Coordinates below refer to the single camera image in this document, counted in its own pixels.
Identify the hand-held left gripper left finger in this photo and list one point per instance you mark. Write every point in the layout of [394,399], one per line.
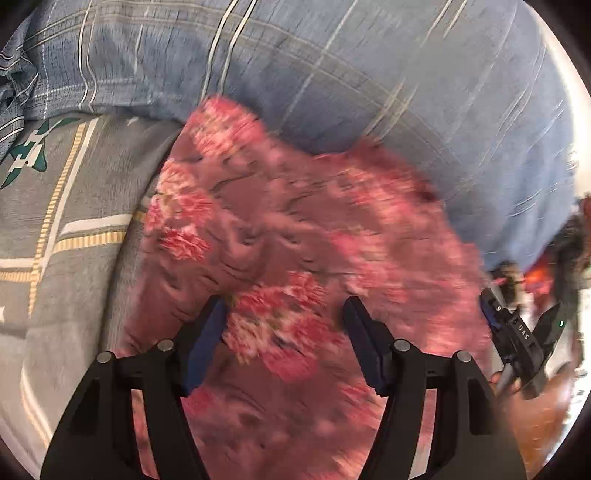
[205,341]

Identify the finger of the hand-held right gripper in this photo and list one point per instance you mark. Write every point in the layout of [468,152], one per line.
[490,309]

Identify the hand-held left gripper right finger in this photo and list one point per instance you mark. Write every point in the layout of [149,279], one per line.
[364,341]

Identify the pink floral shirt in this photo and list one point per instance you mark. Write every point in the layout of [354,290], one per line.
[286,221]

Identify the small black red box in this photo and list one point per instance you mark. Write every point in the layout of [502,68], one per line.
[508,277]

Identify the orange red cloth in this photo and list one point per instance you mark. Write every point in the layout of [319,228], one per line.
[540,279]

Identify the dark furry cloth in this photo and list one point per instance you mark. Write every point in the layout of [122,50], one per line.
[572,244]

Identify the grey patterned bed sheet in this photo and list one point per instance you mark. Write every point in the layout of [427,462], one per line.
[83,286]

